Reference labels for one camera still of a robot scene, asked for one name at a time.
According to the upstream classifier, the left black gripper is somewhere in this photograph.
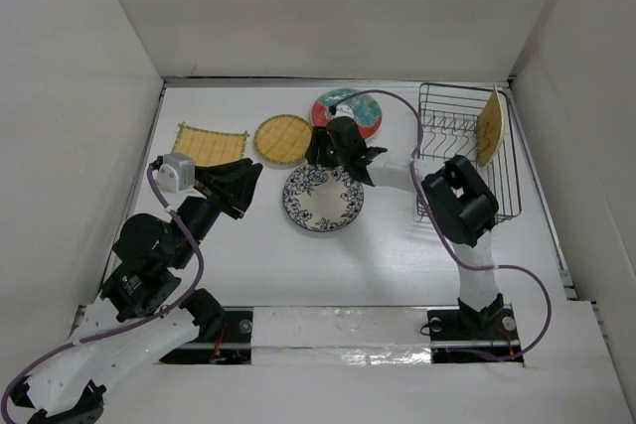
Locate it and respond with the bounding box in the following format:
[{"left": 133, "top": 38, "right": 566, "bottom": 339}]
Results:
[{"left": 171, "top": 157, "right": 264, "bottom": 267}]

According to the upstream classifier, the round bamboo plate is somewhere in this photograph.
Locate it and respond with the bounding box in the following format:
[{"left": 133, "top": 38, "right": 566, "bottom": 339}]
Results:
[{"left": 253, "top": 114, "right": 312, "bottom": 165}]

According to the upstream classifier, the fan-shaped bamboo tray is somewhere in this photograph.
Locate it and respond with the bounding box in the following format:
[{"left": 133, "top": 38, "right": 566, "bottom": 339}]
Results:
[{"left": 475, "top": 86, "right": 506, "bottom": 168}]

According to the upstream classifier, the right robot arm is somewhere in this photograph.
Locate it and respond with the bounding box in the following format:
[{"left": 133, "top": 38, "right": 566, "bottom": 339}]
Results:
[{"left": 305, "top": 117, "right": 503, "bottom": 338}]

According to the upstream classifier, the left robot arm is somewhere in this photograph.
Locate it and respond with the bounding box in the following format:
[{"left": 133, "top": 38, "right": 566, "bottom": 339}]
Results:
[{"left": 1, "top": 153, "right": 262, "bottom": 423}]

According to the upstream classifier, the blue floral white plate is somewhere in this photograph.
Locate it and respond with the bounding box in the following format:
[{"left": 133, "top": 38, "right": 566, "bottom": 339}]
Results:
[{"left": 282, "top": 164, "right": 365, "bottom": 232}]

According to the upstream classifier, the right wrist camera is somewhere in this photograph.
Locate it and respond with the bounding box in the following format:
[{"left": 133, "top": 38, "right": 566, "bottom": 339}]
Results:
[{"left": 327, "top": 102, "right": 355, "bottom": 119}]

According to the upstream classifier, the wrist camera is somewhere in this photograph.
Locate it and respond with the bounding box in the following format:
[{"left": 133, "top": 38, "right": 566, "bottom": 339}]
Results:
[
  {"left": 327, "top": 102, "right": 355, "bottom": 119},
  {"left": 152, "top": 153, "right": 196, "bottom": 193}
]

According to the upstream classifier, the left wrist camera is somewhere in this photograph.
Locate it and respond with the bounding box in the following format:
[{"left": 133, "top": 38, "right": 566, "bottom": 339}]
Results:
[{"left": 152, "top": 153, "right": 196, "bottom": 193}]

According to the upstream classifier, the black wire dish rack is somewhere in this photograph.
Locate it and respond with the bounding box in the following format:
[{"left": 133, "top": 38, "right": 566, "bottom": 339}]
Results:
[{"left": 418, "top": 82, "right": 522, "bottom": 222}]

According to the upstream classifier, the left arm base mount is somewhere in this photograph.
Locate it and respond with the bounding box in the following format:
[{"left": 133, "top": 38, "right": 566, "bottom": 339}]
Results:
[{"left": 159, "top": 307, "right": 254, "bottom": 365}]

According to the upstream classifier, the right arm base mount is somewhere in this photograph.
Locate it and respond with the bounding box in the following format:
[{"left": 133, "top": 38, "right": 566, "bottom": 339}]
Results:
[{"left": 419, "top": 293, "right": 523, "bottom": 364}]

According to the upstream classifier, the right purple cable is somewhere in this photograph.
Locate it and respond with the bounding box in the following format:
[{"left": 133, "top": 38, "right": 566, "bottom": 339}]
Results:
[{"left": 335, "top": 89, "right": 553, "bottom": 362}]

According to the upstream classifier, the purple cable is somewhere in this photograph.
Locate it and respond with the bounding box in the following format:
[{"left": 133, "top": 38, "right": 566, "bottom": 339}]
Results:
[
  {"left": 335, "top": 89, "right": 553, "bottom": 362},
  {"left": 0, "top": 165, "right": 207, "bottom": 424}
]

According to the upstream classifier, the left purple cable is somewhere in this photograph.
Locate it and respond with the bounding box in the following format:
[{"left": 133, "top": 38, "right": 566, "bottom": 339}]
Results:
[{"left": 0, "top": 165, "right": 207, "bottom": 424}]

